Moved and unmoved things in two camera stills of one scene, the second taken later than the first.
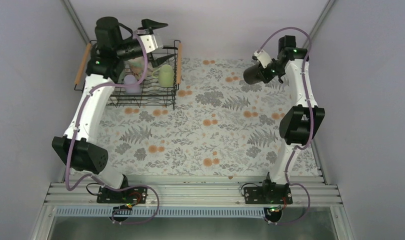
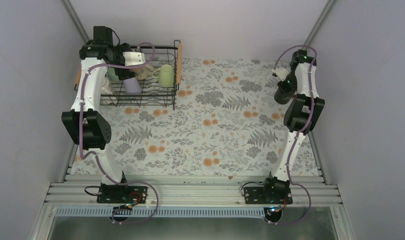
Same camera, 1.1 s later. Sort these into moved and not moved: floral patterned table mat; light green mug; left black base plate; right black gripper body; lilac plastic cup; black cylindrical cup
Moved: black cylindrical cup; right black gripper body
Not moved: lilac plastic cup; left black base plate; light green mug; floral patterned table mat
